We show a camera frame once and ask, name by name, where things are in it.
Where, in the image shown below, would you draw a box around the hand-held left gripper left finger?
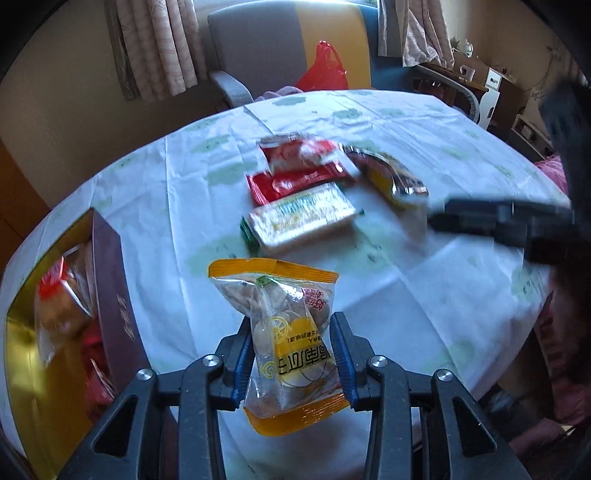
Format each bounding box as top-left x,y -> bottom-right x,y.
58,316 -> 254,480

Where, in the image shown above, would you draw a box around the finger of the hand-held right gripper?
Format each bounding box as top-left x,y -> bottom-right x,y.
427,198 -> 525,247

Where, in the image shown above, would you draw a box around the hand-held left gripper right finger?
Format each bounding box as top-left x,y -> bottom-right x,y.
329,311 -> 534,480

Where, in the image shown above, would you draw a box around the yellow-edged clear snack packet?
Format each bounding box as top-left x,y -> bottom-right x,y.
208,258 -> 351,437

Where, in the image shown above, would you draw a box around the brown sesame drink packet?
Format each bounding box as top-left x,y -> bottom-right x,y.
344,145 -> 430,209

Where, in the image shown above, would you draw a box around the brown tin box gold inside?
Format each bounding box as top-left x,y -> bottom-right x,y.
2,208 -> 151,480

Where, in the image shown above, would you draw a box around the shiny red foil packet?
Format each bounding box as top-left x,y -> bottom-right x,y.
81,323 -> 118,418

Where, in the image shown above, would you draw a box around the green yellow cracker packet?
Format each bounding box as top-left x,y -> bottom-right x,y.
239,182 -> 365,254

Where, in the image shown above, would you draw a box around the plain red snack packet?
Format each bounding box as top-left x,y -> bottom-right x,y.
246,159 -> 358,207

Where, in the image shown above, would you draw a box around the red packet with picture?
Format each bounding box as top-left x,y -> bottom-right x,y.
257,134 -> 345,174

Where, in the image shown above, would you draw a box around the bread packet with red label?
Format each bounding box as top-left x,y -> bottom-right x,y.
34,244 -> 100,365

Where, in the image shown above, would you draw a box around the pink blanket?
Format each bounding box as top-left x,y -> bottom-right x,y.
536,157 -> 571,192

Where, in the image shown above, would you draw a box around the brown wooden desk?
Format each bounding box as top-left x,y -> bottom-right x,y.
418,48 -> 527,134

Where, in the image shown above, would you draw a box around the grey office chair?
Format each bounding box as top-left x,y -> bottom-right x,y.
413,65 -> 492,127

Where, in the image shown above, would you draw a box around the person's legs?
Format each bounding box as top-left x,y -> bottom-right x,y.
489,265 -> 591,462

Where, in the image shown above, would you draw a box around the white tablecloth with green clouds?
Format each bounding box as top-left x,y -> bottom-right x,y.
0,88 -> 575,480

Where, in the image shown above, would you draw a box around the patterned beige curtain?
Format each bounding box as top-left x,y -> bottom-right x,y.
104,0 -> 208,102
376,0 -> 455,70

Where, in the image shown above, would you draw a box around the red plastic bag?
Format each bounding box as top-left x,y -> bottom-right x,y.
295,41 -> 349,92

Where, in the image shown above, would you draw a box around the pink cloth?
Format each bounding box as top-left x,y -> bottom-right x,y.
256,84 -> 305,103

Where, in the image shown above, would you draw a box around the grey yellow blue armchair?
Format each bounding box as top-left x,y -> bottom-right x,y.
207,0 -> 416,109

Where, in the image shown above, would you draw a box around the wooden wardrobe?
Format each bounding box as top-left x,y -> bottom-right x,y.
0,138 -> 51,278

